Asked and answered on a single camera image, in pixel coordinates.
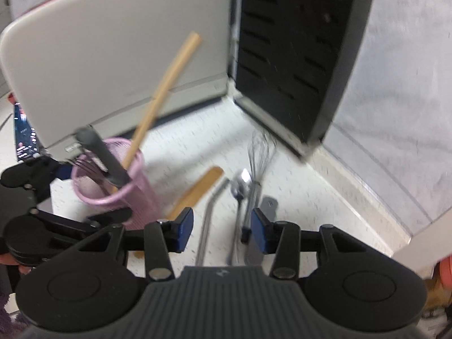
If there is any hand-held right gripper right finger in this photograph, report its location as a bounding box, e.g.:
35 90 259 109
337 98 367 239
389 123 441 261
251 208 375 278

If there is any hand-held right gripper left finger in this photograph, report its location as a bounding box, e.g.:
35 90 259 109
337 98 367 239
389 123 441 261
78 208 194 281

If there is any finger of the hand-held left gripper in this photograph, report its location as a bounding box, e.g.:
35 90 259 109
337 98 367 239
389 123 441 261
32 157 75 203
33 208 133 255

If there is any metal fork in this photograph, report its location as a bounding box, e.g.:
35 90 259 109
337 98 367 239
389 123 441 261
71 157 108 186

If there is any metal straw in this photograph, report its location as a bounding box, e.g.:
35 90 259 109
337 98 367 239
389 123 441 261
195 178 231 266

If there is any wooden spatula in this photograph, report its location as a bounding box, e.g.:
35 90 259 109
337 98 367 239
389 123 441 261
136 166 225 259

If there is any dark grey handled peeler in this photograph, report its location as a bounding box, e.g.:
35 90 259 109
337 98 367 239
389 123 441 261
76 126 131 188

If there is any metal spoon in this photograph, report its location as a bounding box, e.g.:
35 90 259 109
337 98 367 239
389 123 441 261
227 169 252 266

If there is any pink mesh cup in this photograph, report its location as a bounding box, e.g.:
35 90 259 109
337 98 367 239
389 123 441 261
71 138 159 230

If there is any wire whisk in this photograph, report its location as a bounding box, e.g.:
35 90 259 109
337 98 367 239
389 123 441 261
241 130 278 244

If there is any wooden chopstick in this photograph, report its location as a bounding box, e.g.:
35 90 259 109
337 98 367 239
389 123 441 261
122 32 203 170

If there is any person's left hand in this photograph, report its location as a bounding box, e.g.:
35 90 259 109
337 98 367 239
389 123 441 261
0 253 33 276

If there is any smartphone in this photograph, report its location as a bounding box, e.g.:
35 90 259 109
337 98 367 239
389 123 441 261
13 102 46 164

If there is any grey knife block tray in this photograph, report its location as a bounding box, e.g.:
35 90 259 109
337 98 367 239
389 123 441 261
234 94 323 159

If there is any white cutting board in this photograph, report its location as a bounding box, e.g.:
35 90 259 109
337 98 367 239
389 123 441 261
0 0 237 149

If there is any black knife block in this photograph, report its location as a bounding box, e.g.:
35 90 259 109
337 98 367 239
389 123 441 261
235 0 375 145

